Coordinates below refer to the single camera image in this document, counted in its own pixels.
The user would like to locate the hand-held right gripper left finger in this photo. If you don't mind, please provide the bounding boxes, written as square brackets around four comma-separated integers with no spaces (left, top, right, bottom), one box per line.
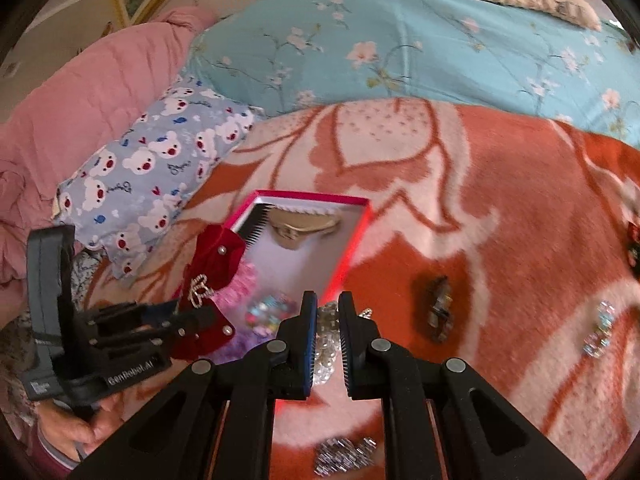
[67,290,321,480]

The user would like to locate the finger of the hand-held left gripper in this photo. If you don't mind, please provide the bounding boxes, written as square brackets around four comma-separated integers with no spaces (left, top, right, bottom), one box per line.
[92,307,221,356]
[92,300,181,333]

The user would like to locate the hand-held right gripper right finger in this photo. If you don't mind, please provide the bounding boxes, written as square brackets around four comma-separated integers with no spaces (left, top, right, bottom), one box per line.
[338,291,586,480]

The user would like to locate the white pearl bracelet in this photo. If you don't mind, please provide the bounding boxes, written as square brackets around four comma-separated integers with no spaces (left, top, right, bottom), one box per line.
[310,300,373,386]

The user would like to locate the colourful beaded bracelet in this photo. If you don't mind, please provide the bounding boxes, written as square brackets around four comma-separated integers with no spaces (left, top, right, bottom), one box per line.
[245,292,298,336]

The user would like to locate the pink flower scrunchie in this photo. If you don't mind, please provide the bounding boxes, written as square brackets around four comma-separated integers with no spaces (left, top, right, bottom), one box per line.
[212,262,261,311]

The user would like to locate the red velvet bow hair clip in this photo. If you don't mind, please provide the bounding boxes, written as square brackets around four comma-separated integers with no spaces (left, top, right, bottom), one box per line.
[172,224,247,361]

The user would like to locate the red cardboard box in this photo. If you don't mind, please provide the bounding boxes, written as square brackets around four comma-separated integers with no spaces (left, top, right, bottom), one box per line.
[175,190,373,413]

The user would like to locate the bronze claw hair clip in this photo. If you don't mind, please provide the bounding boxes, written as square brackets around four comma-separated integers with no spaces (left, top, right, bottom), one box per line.
[267,210,343,251]

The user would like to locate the black pearl hair comb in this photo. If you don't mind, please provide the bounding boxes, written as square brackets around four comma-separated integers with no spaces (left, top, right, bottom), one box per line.
[239,201,281,250]

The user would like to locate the person's left forearm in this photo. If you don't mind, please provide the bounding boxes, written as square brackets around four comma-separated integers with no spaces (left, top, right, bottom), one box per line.
[25,425,86,480]

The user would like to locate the person's left hand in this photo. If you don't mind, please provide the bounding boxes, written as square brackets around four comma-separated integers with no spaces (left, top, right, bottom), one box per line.
[35,391,123,461]

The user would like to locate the dark metal hair barrette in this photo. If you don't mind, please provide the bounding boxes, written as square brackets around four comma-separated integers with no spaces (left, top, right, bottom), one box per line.
[414,275,455,343]

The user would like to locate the bear print pillow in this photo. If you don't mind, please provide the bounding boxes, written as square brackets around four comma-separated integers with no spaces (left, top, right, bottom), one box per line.
[52,77,256,281]

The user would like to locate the pink quilt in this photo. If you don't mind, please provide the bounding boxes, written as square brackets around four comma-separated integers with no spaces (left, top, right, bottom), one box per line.
[0,7,216,311]

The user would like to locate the orange and white blanket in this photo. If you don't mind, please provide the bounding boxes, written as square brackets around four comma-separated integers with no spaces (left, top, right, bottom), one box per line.
[60,97,640,480]

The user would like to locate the crystal beaded hair clip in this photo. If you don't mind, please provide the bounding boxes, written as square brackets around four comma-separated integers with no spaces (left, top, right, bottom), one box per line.
[582,300,617,358]

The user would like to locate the red and black hair clip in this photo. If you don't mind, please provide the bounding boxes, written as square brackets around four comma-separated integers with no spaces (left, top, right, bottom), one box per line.
[622,220,640,278]

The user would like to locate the teal floral quilt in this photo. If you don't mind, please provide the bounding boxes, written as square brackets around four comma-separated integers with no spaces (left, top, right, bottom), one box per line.
[182,0,640,148]

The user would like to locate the silver chain necklace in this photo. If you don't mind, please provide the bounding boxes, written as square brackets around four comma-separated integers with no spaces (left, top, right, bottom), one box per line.
[314,436,378,477]

